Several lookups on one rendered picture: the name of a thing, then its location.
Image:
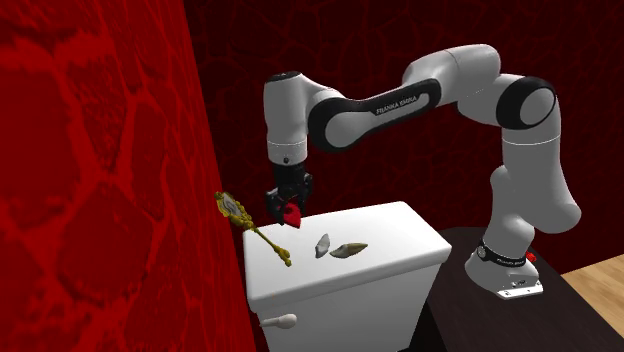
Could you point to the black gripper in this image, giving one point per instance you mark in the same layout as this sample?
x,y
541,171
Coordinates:
x,y
288,176

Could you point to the red pointed shell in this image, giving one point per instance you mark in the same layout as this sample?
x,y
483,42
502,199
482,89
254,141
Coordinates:
x,y
292,214

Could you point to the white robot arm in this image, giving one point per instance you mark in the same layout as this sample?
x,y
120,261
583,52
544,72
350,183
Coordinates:
x,y
526,175

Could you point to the ornate gold hand mirror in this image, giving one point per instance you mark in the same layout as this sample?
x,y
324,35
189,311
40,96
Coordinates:
x,y
244,219

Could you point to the grey white shell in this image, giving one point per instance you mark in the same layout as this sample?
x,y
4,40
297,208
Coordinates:
x,y
322,245

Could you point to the beige pointed shell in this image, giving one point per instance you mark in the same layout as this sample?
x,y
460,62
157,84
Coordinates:
x,y
347,250

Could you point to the white toilet tank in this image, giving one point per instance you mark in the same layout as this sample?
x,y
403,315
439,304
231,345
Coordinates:
x,y
351,297

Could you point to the dark robot stand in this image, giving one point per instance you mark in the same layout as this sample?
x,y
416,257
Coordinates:
x,y
492,312

